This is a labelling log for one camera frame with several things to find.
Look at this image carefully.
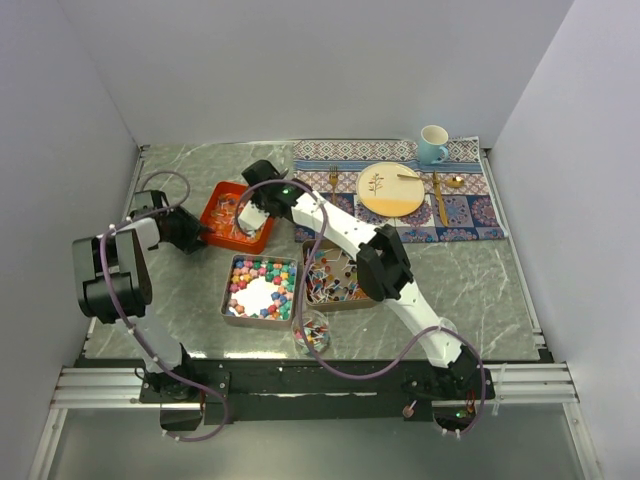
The orange plastic tray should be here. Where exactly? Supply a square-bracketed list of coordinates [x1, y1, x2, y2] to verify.
[200, 181, 274, 254]

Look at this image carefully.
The patterned cloth placemat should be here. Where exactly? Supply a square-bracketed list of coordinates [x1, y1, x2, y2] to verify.
[293, 137, 507, 243]

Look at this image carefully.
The gold spoon on mat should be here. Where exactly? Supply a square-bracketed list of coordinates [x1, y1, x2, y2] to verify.
[422, 176, 465, 189]

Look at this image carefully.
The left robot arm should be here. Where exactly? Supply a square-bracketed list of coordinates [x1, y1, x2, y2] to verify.
[72, 190, 206, 402]

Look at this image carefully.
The cream and orange plate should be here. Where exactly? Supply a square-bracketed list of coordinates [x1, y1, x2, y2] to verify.
[356, 162, 426, 218]

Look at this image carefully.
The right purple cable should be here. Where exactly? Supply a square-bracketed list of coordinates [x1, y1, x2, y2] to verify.
[233, 179, 489, 438]

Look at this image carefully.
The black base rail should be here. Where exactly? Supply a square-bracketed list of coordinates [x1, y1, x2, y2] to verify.
[55, 352, 570, 435]

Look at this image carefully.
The clear plastic cup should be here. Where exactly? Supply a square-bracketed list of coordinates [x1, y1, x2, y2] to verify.
[292, 310, 330, 355]

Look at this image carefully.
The gold knife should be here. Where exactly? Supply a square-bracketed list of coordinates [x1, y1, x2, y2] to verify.
[432, 172, 449, 227]

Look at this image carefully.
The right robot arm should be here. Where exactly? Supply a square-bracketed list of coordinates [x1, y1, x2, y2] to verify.
[236, 160, 488, 399]

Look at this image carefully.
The gold fork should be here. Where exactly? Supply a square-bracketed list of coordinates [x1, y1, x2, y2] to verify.
[328, 165, 339, 205]

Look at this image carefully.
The tin of star candies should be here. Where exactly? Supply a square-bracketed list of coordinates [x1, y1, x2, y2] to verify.
[220, 255, 302, 330]

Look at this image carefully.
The light blue mug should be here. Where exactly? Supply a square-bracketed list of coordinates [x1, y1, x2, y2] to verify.
[417, 125, 449, 165]

